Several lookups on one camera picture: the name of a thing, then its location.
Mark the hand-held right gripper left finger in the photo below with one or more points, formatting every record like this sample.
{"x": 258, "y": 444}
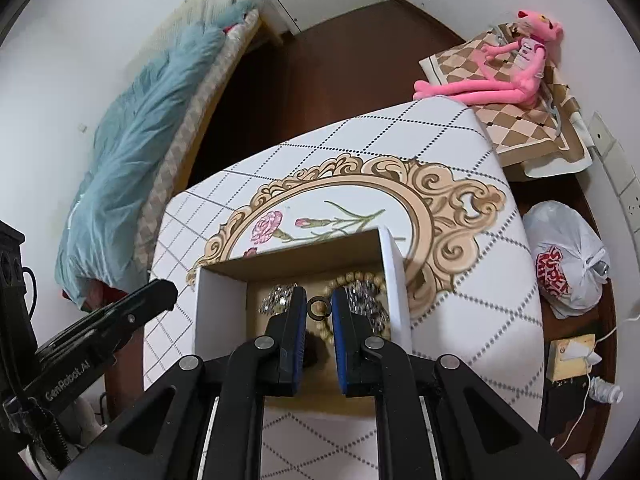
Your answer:
{"x": 298, "y": 340}

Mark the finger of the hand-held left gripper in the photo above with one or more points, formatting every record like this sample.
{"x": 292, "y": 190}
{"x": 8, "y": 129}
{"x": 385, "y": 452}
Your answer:
{"x": 135, "y": 310}

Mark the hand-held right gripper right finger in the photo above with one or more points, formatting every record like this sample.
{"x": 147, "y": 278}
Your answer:
{"x": 340, "y": 340}

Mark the cardboard box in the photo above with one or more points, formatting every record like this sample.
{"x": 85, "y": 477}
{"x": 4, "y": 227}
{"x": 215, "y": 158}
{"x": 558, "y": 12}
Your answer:
{"x": 220, "y": 320}

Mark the white diamond-pattern tablecloth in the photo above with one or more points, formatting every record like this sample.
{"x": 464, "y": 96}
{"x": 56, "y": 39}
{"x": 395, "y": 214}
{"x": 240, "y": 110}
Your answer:
{"x": 460, "y": 310}

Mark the light blue duvet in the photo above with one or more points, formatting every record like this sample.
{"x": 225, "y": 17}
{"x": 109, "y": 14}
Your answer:
{"x": 135, "y": 160}

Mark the tissue box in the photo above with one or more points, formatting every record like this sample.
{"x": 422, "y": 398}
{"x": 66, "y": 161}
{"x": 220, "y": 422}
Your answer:
{"x": 570, "y": 360}

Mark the black case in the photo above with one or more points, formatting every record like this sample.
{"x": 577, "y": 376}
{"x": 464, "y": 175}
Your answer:
{"x": 565, "y": 410}

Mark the white plastic bag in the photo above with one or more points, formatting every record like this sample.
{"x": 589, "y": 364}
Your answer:
{"x": 565, "y": 240}

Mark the brown checkered cushion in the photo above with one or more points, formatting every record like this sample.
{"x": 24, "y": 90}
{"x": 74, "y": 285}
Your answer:
{"x": 525, "y": 130}

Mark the pink plush toy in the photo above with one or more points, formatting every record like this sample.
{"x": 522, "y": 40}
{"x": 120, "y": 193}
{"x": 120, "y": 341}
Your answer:
{"x": 500, "y": 85}

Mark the teal pillow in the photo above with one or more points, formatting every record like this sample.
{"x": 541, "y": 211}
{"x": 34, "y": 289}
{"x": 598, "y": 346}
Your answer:
{"x": 240, "y": 15}

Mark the white wall outlet strip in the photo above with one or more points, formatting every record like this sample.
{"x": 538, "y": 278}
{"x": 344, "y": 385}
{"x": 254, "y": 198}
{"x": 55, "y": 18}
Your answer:
{"x": 615, "y": 160}

